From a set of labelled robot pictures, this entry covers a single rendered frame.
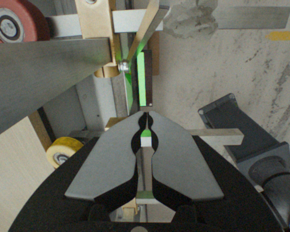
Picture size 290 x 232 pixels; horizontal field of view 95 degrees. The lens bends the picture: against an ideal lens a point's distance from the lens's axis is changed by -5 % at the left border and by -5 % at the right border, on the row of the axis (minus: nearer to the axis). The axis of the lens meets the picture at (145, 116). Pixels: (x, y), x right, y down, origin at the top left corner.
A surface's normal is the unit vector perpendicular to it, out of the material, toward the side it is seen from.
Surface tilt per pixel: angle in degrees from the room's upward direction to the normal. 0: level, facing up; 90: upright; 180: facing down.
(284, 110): 0
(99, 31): 0
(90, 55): 90
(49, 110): 90
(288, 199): 84
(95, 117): 0
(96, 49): 90
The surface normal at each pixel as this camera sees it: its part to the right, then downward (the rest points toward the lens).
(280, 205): -0.59, -0.47
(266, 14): -0.03, 0.49
